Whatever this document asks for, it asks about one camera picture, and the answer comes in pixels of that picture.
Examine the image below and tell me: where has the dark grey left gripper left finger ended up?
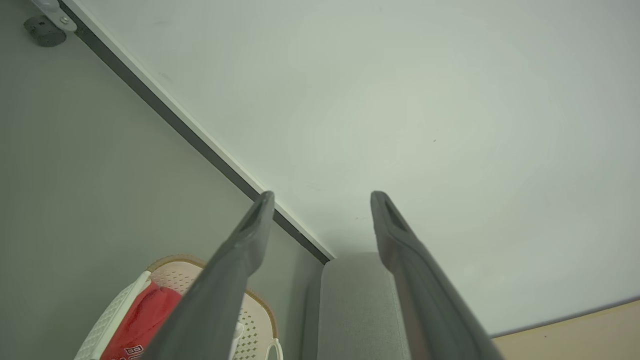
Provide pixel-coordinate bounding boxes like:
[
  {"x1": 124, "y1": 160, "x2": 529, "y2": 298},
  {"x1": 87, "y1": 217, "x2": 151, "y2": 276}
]
[{"x1": 142, "y1": 191, "x2": 275, "y2": 360}]

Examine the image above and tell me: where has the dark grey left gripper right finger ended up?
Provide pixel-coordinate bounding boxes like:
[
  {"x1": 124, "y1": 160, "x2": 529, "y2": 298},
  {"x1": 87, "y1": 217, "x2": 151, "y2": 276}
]
[{"x1": 370, "y1": 191, "x2": 506, "y2": 360}]

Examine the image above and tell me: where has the cream perforated plastic laundry basket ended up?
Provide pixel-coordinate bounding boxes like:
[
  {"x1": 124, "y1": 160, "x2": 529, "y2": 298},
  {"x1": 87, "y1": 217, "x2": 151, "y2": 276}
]
[{"x1": 75, "y1": 255, "x2": 284, "y2": 360}]

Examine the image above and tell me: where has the red jersey with white print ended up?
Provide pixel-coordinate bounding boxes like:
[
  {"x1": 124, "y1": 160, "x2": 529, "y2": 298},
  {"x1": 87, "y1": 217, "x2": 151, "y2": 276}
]
[{"x1": 100, "y1": 282, "x2": 183, "y2": 360}]

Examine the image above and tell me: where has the grey fabric sofa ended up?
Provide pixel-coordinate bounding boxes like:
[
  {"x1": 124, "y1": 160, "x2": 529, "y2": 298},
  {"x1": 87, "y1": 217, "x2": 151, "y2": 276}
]
[{"x1": 302, "y1": 252, "x2": 413, "y2": 360}]

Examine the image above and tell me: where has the black and white baseboard strip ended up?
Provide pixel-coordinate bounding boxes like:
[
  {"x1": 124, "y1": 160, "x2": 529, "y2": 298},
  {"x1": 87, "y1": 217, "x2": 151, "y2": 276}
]
[{"x1": 57, "y1": 0, "x2": 335, "y2": 265}]

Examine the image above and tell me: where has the black caster wheel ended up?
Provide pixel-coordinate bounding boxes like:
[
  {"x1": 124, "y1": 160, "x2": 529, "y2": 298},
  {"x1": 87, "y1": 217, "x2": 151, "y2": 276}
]
[{"x1": 23, "y1": 15, "x2": 67, "y2": 48}]

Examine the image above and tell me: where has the grey metal support leg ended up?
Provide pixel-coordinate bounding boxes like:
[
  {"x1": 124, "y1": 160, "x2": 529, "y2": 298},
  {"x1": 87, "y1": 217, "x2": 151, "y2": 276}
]
[{"x1": 31, "y1": 0, "x2": 77, "y2": 32}]

